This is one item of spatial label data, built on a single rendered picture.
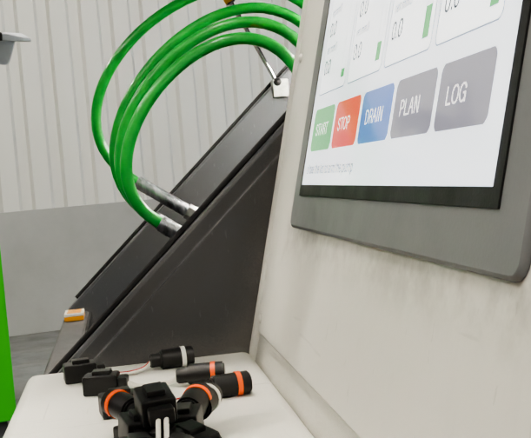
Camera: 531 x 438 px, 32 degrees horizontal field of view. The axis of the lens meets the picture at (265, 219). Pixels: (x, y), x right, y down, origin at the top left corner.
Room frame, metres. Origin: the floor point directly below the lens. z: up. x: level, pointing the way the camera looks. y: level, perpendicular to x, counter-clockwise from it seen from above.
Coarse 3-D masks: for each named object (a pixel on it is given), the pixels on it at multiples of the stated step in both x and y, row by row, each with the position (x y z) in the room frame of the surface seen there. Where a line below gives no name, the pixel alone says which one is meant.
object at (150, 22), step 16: (176, 0) 1.27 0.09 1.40; (192, 0) 1.28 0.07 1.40; (288, 0) 1.30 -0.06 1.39; (160, 16) 1.27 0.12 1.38; (144, 32) 1.27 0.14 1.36; (128, 48) 1.26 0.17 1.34; (112, 64) 1.26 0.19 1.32; (96, 96) 1.26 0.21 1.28; (96, 112) 1.26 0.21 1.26; (96, 128) 1.25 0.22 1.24; (96, 144) 1.26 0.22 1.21
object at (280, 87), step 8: (224, 0) 1.61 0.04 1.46; (232, 0) 1.60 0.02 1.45; (240, 16) 1.61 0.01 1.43; (256, 48) 1.61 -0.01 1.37; (264, 56) 1.61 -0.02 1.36; (264, 64) 1.61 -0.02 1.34; (272, 72) 1.61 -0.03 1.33; (272, 80) 1.61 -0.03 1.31; (280, 80) 1.61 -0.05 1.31; (272, 88) 1.61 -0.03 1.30; (280, 88) 1.61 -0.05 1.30; (288, 88) 1.61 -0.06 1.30; (280, 96) 1.61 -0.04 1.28
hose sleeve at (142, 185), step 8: (136, 184) 1.26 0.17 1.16; (144, 184) 1.26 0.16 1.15; (152, 184) 1.27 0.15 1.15; (144, 192) 1.26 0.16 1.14; (152, 192) 1.26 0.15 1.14; (160, 192) 1.26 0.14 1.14; (168, 192) 1.27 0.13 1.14; (160, 200) 1.27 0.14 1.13; (168, 200) 1.27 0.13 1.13; (176, 200) 1.27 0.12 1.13; (176, 208) 1.27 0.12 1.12; (184, 208) 1.27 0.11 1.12
